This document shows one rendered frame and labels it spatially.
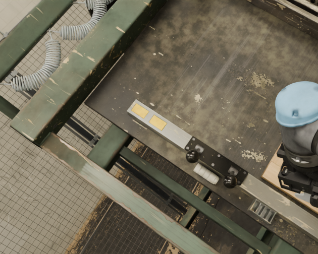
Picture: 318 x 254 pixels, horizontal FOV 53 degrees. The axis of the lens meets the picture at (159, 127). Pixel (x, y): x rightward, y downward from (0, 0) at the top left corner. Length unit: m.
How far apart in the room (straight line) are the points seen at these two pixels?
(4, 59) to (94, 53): 0.56
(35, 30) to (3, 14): 4.50
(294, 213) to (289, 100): 0.57
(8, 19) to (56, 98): 5.04
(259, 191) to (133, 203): 0.38
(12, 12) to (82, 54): 5.05
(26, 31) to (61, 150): 0.69
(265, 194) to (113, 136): 0.52
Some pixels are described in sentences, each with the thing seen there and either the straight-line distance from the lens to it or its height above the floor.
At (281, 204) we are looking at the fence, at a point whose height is 1.25.
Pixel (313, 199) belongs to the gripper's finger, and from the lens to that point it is 0.71.
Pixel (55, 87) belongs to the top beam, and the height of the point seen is 1.93.
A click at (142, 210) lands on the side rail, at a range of 0.96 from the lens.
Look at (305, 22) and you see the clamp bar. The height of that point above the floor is 1.45.
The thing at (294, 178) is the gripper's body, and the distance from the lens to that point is 0.69.
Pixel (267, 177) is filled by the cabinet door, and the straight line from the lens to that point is 1.05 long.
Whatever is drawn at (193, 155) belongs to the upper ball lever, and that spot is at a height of 1.55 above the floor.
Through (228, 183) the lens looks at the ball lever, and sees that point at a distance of 0.88.
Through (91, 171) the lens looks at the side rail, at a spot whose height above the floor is 1.69.
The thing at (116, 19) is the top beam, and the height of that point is 1.92.
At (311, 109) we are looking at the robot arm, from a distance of 0.50.
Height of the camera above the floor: 1.95
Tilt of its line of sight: 19 degrees down
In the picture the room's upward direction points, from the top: 49 degrees counter-clockwise
